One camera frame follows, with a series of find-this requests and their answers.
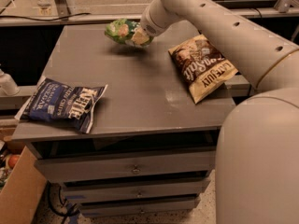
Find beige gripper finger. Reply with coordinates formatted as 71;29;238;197
131;27;150;45

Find green rice chip bag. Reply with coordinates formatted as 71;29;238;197
105;19;153;48

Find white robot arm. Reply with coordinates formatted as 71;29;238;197
141;0;299;224

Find brown Late July chip bag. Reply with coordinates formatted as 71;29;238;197
168;35;237;104

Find blue Kettle chip bag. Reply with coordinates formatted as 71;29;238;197
15;76;107;133

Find grey drawer cabinet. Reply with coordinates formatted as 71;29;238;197
13;21;235;209

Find top grey drawer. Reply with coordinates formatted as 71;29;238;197
35;150;215;183

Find grey drawer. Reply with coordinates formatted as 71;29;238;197
80;196;200;217
63;177;210;203
35;150;215;183

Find white cylinder at left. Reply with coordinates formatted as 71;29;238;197
0;69;20;96

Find middle grey drawer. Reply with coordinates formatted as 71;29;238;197
63;177;210;203

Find bottom grey drawer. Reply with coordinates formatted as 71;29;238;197
80;196;200;217

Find red round object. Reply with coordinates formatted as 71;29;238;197
7;155;20;169

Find cardboard box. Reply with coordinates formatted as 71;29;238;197
0;147;47;224

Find black cable on rail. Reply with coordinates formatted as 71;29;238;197
0;12;92;22

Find metal railing frame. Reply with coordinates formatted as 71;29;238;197
0;0;298;27

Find black floor cables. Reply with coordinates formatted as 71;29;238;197
46;182;81;224

